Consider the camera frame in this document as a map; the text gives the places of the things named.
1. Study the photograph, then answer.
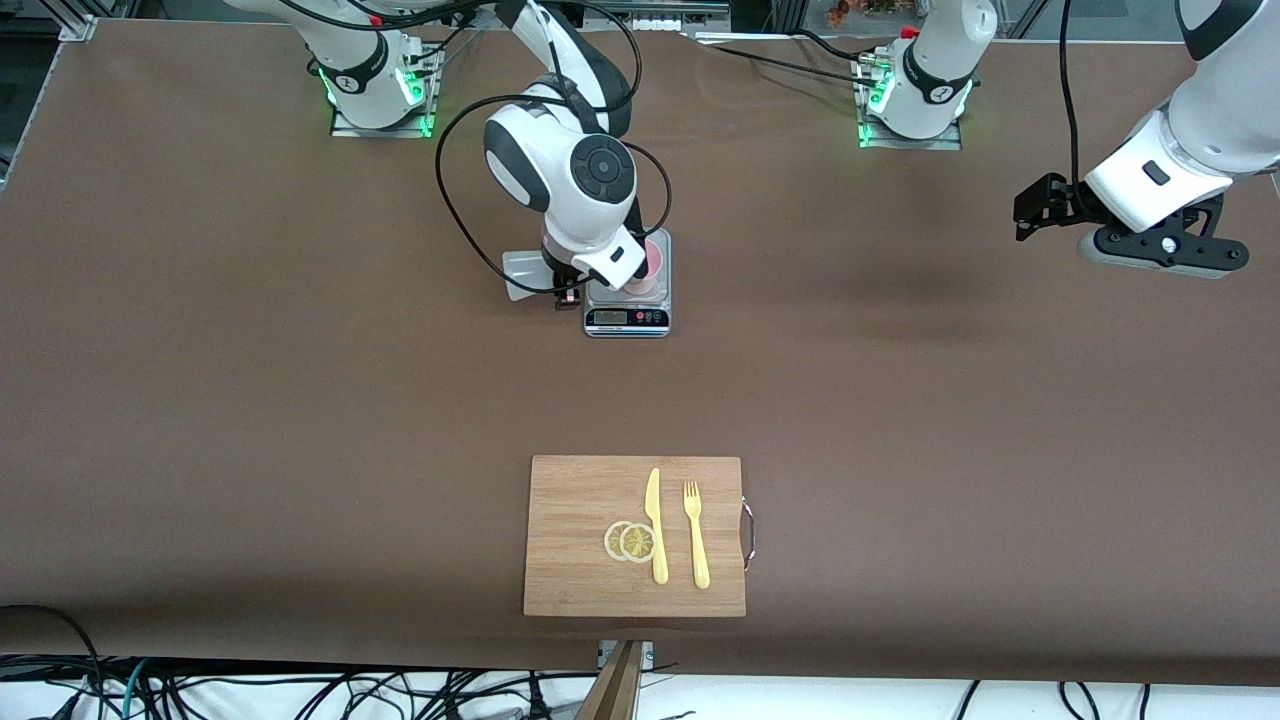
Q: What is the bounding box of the bamboo cutting board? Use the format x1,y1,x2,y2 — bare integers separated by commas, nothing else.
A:
523,455,747,618

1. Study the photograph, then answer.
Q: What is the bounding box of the silver digital kitchen scale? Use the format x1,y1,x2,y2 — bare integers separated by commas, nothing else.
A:
584,227,672,339

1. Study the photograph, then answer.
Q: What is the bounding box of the black table cable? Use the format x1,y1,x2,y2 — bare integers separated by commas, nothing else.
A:
690,38,886,91
795,28,876,63

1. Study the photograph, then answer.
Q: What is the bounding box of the translucent squeeze bottle orange cap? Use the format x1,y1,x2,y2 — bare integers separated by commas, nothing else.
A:
503,249,576,303

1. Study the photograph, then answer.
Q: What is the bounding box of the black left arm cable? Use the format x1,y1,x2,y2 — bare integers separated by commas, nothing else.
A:
1058,0,1096,196

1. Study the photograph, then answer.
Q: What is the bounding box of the wooden post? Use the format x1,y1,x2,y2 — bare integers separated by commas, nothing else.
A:
575,640,646,720

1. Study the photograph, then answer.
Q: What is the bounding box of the teal floor cable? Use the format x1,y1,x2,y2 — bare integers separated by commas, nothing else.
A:
120,660,151,720

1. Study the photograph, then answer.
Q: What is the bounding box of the yellow plastic fork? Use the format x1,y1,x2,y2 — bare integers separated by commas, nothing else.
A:
683,480,711,590

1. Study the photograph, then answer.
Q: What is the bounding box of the pink plastic cup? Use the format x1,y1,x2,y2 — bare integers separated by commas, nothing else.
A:
625,237,667,299

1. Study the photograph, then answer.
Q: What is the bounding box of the yellow plastic knife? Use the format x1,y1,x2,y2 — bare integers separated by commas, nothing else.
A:
645,467,669,586

